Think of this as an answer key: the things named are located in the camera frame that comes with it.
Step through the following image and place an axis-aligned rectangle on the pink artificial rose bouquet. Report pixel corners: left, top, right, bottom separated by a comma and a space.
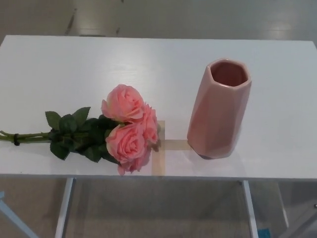
0, 84, 161, 176

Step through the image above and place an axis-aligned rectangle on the pink faceted ceramic vase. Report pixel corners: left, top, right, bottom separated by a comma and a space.
186, 58, 253, 161

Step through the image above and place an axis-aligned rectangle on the beige masking tape strip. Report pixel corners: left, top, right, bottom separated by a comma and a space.
151, 120, 167, 175
158, 139, 193, 151

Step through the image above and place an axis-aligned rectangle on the white metal table leg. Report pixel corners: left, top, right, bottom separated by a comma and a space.
54, 177, 75, 238
241, 180, 260, 238
274, 182, 291, 229

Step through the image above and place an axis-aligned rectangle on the blue floor tape patch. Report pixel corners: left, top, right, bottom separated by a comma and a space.
257, 219, 267, 238

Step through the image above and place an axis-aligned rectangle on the pale blue diagonal frame bar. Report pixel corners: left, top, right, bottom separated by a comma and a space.
0, 190, 38, 238

